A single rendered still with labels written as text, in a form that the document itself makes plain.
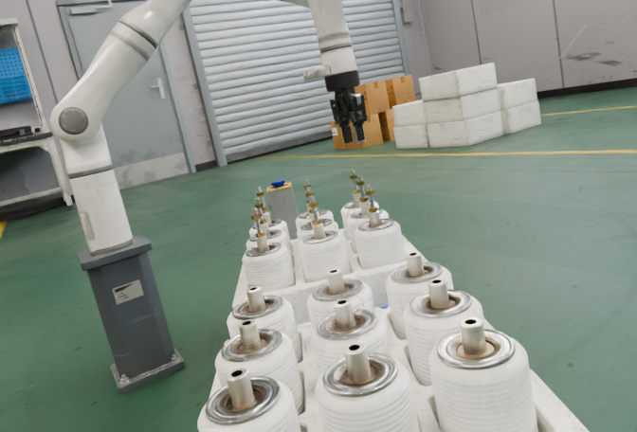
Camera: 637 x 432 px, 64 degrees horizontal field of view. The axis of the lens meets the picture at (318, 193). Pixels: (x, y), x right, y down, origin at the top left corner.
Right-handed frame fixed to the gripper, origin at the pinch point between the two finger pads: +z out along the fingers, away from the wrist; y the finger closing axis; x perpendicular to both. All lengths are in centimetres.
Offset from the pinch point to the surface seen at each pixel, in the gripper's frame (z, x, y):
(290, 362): 20, 35, -49
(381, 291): 28.9, 8.3, -18.3
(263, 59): -74, -129, 540
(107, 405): 43, 64, 4
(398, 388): 18, 28, -65
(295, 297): 26.1, 24.3, -13.7
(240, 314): 17, 37, -35
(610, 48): 3, -451, 317
